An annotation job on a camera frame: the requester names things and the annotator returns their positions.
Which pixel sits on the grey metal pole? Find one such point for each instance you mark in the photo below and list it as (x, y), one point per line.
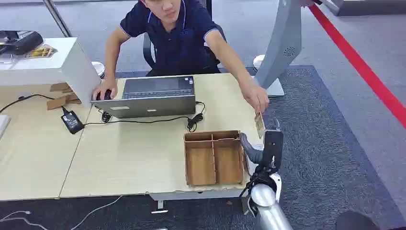
(58, 19)

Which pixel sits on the small brown cardboard piece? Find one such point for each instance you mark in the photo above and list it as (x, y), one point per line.
(59, 87)

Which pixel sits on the person's left hand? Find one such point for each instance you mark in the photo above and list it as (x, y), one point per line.
(257, 96)

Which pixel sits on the grey laptop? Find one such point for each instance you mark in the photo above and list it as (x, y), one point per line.
(149, 106)

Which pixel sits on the white desk leg bracket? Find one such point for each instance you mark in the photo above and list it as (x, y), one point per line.
(159, 208)

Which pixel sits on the person's right hand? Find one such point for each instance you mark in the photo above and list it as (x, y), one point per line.
(106, 85)

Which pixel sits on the white cabinet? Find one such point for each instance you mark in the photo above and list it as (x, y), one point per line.
(41, 68)

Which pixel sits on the grey kiosk stand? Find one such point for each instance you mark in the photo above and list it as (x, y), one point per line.
(282, 41)

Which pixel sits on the black device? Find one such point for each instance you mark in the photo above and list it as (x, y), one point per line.
(23, 42)

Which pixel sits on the white flat board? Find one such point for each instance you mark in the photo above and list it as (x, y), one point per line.
(3, 123)

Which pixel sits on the red floor tape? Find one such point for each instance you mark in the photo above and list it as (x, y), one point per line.
(358, 65)

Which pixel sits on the dark grey carpet mat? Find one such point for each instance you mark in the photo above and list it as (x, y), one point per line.
(317, 143)

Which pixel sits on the large brown cardboard piece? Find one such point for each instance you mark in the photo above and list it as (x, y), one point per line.
(56, 103)

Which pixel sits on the person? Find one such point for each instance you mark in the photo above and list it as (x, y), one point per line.
(180, 38)

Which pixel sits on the folded brown cardboard piece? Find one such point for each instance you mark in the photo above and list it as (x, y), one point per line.
(73, 98)

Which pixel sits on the black power adapter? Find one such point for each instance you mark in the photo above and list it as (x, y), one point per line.
(72, 122)

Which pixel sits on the grey platform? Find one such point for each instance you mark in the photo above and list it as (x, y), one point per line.
(368, 7)

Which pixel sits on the yellow printed packet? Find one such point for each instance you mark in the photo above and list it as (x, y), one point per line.
(41, 51)

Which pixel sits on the black office chair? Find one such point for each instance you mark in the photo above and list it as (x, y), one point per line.
(148, 52)

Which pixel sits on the printed card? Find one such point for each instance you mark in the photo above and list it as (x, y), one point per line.
(259, 125)

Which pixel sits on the wooden divided card box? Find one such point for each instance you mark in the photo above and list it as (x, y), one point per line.
(199, 165)

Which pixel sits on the round white base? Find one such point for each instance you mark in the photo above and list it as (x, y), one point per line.
(258, 61)
(99, 68)

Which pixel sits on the black robot foot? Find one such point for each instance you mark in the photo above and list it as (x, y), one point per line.
(355, 222)

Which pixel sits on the black computer mouse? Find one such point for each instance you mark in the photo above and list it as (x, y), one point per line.
(107, 94)

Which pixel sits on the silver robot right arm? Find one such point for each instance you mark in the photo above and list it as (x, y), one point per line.
(269, 212)

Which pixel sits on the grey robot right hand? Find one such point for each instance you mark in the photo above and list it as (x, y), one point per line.
(272, 149)

